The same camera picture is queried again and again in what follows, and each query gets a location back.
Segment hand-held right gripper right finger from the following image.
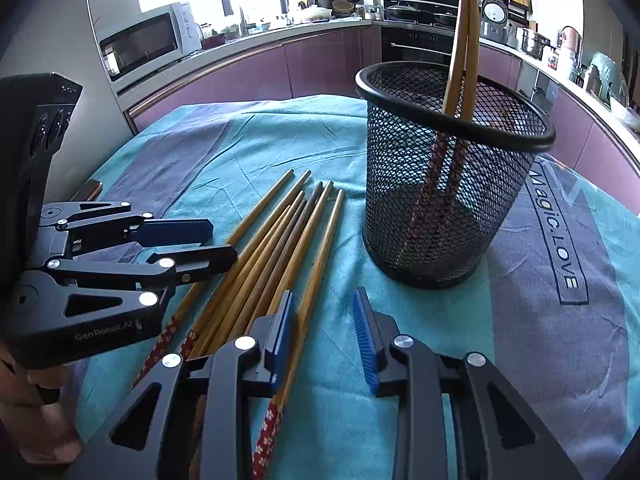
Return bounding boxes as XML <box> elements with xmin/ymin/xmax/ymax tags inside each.
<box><xmin>351</xmin><ymin>287</ymin><xmax>583</xmax><ymax>480</ymax></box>

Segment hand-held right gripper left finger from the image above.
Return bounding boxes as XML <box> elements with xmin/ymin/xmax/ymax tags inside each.
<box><xmin>65</xmin><ymin>290</ymin><xmax>296</xmax><ymax>480</ymax></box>

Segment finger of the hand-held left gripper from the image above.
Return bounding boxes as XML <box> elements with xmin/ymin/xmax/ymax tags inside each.
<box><xmin>44</xmin><ymin>244</ymin><xmax>239</xmax><ymax>293</ymax></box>
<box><xmin>39</xmin><ymin>201</ymin><xmax>214</xmax><ymax>252</ymax></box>

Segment bundle of wooden chopsticks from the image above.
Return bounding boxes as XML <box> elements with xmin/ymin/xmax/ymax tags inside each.
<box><xmin>132</xmin><ymin>169</ymin><xmax>347</xmax><ymax>480</ymax></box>

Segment black mesh holder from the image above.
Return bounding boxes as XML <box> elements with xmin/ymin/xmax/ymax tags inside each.
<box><xmin>355</xmin><ymin>61</ymin><xmax>557</xmax><ymax>290</ymax></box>

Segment person's left hand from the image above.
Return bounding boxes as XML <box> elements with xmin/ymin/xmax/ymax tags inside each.
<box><xmin>0</xmin><ymin>345</ymin><xmax>83</xmax><ymax>466</ymax></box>

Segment brown flat object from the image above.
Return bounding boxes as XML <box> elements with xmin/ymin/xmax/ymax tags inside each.
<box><xmin>70</xmin><ymin>180</ymin><xmax>104</xmax><ymax>202</ymax></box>

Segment grey refrigerator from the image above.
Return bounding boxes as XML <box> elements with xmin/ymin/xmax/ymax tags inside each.
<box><xmin>0</xmin><ymin>0</ymin><xmax>143</xmax><ymax>206</ymax></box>

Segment white microwave oven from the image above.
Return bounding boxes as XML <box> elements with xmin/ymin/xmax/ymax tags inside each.
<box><xmin>97</xmin><ymin>2</ymin><xmax>203</xmax><ymax>83</ymax></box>

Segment teal and grey printed blanket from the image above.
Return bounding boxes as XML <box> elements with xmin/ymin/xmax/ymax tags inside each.
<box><xmin>75</xmin><ymin>94</ymin><xmax>640</xmax><ymax>480</ymax></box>

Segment light kitchen countertop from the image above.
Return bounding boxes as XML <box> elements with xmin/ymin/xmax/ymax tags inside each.
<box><xmin>112</xmin><ymin>10</ymin><xmax>640</xmax><ymax>146</ymax></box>

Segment purple kitchen cabinets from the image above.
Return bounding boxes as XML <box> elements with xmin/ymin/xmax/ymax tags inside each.
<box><xmin>122</xmin><ymin>25</ymin><xmax>640</xmax><ymax>186</ymax></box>

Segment black built-in oven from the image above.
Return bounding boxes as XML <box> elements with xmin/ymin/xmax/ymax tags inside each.
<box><xmin>381</xmin><ymin>26</ymin><xmax>456</xmax><ymax>68</ymax></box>

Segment steel pot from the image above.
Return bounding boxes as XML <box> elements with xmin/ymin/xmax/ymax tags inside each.
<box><xmin>520</xmin><ymin>27</ymin><xmax>551</xmax><ymax>56</ymax></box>

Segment white rice cooker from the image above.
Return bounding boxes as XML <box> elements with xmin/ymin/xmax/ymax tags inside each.
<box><xmin>481</xmin><ymin>0</ymin><xmax>512</xmax><ymax>41</ymax></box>

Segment teal glass jar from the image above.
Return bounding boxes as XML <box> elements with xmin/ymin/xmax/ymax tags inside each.
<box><xmin>587</xmin><ymin>52</ymin><xmax>628</xmax><ymax>106</ymax></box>

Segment copper kettle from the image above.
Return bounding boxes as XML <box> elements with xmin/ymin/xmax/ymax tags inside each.
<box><xmin>559</xmin><ymin>26</ymin><xmax>581</xmax><ymax>61</ymax></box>

